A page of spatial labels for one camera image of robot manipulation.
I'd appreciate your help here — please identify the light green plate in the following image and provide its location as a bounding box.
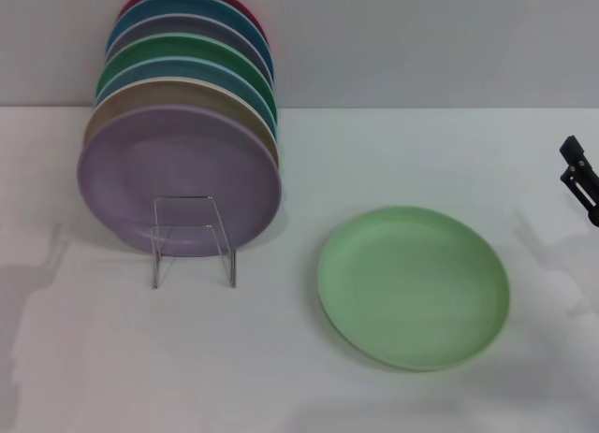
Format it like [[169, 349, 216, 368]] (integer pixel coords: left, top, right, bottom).
[[316, 205, 512, 374]]

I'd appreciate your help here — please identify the clear acrylic plate rack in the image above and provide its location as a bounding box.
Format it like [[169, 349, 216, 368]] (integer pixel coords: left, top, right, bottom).
[[150, 195, 238, 291]]

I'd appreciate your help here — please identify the lilac purple plate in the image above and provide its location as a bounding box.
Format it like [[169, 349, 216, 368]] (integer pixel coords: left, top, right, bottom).
[[77, 103, 284, 259]]

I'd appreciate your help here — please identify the light blue plate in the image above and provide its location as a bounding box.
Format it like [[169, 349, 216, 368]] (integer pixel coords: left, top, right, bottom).
[[95, 54, 279, 139]]

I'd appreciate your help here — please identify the dark green plate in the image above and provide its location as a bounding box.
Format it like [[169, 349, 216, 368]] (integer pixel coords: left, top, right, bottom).
[[95, 30, 276, 109]]

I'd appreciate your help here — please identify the grey plate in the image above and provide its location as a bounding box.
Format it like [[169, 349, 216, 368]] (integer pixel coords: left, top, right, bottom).
[[103, 14, 275, 86]]

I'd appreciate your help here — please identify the beige plate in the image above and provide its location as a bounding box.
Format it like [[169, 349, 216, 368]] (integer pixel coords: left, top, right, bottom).
[[83, 76, 281, 172]]

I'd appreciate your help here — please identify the teal blue plate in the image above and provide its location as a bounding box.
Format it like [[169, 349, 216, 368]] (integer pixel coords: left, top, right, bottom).
[[105, 0, 275, 79]]

